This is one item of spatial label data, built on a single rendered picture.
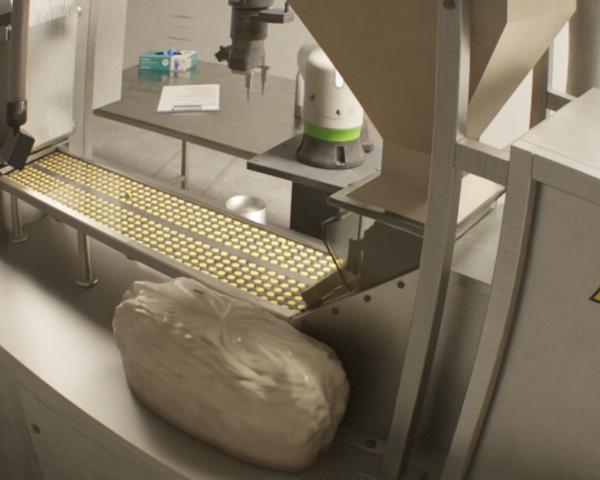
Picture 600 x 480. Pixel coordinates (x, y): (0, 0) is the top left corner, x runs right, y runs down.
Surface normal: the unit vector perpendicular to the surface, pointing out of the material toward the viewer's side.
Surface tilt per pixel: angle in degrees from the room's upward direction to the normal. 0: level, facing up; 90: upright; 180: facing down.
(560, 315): 90
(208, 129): 0
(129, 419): 0
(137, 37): 90
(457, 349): 90
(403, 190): 44
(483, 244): 0
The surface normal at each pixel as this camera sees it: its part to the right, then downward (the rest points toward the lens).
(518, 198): -0.59, 0.33
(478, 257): 0.05, -0.90
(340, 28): -0.56, 0.66
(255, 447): -0.28, 0.47
